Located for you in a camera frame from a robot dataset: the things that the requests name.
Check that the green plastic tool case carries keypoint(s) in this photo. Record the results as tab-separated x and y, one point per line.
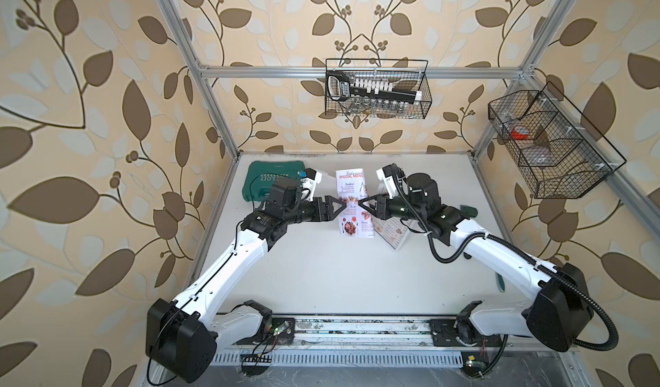
263	174

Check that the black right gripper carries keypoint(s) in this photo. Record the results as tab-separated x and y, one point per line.
381	204

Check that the green T-shaped tool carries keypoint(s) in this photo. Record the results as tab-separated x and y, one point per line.
469	211

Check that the black wire basket wall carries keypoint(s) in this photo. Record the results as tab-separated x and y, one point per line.
567	154
403	74

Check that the red object in basket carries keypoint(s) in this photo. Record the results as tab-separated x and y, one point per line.
519	132

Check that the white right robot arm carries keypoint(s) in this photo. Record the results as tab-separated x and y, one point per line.
555	306

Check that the pink special menu sheet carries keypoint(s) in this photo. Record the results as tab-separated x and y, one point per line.
351	188

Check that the green handled tool on table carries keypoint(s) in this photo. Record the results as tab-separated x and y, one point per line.
500	283

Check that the black wire basket right wall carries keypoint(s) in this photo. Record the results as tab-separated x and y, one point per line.
567	154

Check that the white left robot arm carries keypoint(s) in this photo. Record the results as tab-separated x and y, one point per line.
183	335

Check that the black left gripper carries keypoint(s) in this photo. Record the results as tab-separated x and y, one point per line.
324	216

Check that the white Dim Sum Inn menu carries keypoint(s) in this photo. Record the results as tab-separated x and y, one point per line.
392	231

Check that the black wire basket back wall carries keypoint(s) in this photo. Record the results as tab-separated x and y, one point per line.
403	74

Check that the black tool in basket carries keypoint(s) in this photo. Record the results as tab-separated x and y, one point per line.
340	87

